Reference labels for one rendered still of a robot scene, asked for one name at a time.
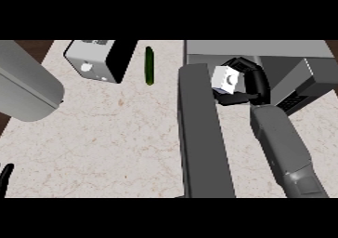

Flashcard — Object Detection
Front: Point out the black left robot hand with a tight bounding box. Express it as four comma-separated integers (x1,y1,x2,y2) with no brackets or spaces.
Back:
0,160,15,199

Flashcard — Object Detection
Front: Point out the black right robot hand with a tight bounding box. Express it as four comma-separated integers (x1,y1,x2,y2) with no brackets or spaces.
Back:
214,56,272,107

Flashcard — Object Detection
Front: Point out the grey microwave body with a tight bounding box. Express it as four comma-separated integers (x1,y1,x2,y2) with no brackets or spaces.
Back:
184,40,338,117

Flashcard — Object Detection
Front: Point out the pale grey rounded appliance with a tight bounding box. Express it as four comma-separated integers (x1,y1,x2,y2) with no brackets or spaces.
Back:
0,40,66,123

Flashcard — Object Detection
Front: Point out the white and black toaster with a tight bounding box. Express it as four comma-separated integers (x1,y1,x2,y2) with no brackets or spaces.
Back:
62,40,138,85

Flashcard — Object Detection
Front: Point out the green cucumber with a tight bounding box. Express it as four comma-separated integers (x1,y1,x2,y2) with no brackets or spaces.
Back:
144,46,156,86

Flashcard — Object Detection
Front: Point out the white milk carton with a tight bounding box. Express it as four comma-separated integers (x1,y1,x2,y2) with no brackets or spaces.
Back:
209,65,240,95

